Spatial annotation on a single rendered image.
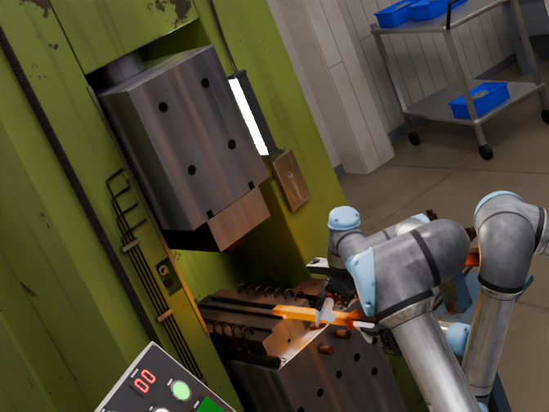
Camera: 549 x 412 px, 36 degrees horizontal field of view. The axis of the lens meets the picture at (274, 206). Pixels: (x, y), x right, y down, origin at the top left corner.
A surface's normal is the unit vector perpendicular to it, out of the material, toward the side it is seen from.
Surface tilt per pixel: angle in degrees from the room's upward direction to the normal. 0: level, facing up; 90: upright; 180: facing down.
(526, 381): 0
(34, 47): 90
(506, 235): 41
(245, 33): 90
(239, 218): 90
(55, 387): 90
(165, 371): 60
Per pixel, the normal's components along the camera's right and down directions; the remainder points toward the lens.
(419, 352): -0.40, -0.05
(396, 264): -0.09, -0.32
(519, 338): -0.37, -0.87
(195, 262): 0.65, 0.00
